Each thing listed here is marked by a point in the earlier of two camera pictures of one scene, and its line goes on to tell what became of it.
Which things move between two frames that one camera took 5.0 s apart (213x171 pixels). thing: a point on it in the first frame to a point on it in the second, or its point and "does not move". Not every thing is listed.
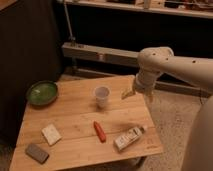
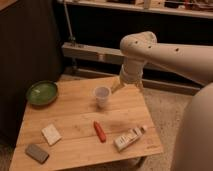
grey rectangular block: x=36 y=153 does not move
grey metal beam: x=84 y=52 does not move
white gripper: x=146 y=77 to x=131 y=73
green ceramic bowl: x=42 y=93 does not move
